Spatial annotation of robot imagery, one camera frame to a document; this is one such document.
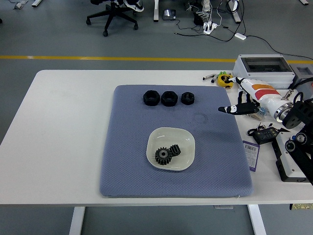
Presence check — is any black device with screen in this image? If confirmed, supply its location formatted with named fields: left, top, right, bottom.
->
left=162, top=9, right=177, bottom=21

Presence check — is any small black gear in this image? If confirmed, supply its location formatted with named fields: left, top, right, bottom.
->
left=169, top=144, right=182, bottom=157

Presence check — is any yellow tape measure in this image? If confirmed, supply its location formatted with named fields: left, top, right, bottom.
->
left=217, top=74, right=235, bottom=88

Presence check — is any yellowish part under table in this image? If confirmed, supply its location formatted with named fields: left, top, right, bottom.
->
left=290, top=203, right=313, bottom=211

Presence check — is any black digital meter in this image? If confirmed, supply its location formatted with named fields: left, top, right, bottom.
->
left=247, top=124, right=291, bottom=145

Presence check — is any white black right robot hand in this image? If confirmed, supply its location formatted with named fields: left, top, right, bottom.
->
left=217, top=76, right=293, bottom=116

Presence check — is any white square plate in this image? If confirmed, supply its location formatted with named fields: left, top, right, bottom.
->
left=146, top=127, right=196, bottom=171

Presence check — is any grey device with red button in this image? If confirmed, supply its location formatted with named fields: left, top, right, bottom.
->
left=292, top=66, right=313, bottom=96

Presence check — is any blue-grey quilted mat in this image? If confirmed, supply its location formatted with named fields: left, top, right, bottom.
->
left=99, top=84, right=254, bottom=198

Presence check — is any purple white card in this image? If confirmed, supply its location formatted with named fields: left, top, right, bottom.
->
left=242, top=140, right=260, bottom=172

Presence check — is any small black hex nut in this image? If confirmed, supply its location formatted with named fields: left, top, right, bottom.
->
left=180, top=92, right=195, bottom=105

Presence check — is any large black hex nut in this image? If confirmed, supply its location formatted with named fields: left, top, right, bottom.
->
left=142, top=90, right=161, bottom=107
left=160, top=91, right=179, bottom=107

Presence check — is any black office chair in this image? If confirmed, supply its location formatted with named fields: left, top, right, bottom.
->
left=86, top=0, right=139, bottom=37

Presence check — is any large black gear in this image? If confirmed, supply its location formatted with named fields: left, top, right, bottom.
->
left=155, top=146, right=174, bottom=167

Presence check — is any black white base plate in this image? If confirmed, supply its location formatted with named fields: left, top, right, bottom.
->
left=271, top=132, right=310, bottom=182

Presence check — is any grey electrical enclosure box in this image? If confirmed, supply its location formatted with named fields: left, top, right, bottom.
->
left=232, top=54, right=295, bottom=94

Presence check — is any white table leg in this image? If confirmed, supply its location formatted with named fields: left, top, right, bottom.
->
left=246, top=204, right=267, bottom=235
left=69, top=207, right=86, bottom=235

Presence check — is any long black floor cable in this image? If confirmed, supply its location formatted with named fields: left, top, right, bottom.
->
left=174, top=31, right=313, bottom=61

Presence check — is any white desk leg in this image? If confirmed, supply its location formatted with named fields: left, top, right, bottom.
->
left=153, top=0, right=160, bottom=22
left=227, top=0, right=242, bottom=24

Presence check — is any white power strip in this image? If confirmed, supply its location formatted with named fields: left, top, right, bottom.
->
left=202, top=22, right=219, bottom=34

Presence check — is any dark white sneaker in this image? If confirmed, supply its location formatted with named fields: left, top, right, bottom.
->
left=123, top=0, right=144, bottom=12

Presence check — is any black power brick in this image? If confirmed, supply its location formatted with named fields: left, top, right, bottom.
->
left=193, top=11, right=205, bottom=25

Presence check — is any bag of blue resistors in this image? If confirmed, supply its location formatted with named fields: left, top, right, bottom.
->
left=243, top=107, right=268, bottom=121

